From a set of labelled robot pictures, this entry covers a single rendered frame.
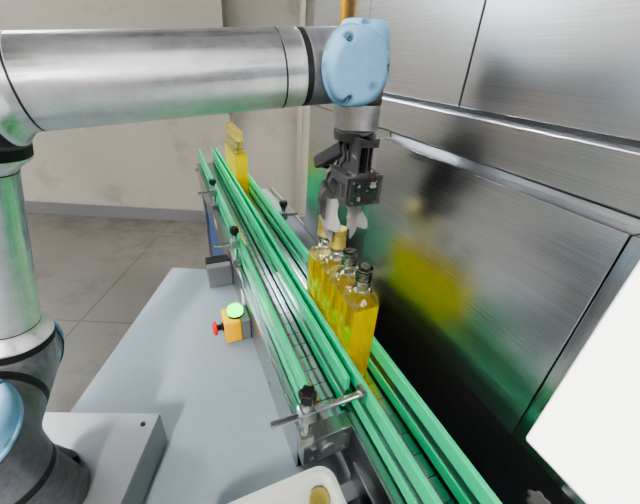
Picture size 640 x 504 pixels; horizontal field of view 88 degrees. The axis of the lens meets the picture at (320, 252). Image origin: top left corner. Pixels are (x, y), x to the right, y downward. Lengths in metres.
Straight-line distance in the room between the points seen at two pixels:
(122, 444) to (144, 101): 0.60
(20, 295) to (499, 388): 0.71
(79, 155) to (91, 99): 3.41
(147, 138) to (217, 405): 2.82
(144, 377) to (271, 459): 0.38
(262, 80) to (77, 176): 3.54
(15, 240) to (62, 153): 3.28
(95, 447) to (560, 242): 0.80
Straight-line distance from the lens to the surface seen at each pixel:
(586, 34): 0.52
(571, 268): 0.48
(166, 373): 0.96
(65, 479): 0.71
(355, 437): 0.69
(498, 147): 0.54
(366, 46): 0.38
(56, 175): 3.96
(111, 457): 0.76
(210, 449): 0.82
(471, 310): 0.60
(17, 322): 0.64
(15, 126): 0.38
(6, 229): 0.57
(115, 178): 3.67
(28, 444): 0.63
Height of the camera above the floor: 1.45
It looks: 30 degrees down
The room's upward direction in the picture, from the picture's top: 4 degrees clockwise
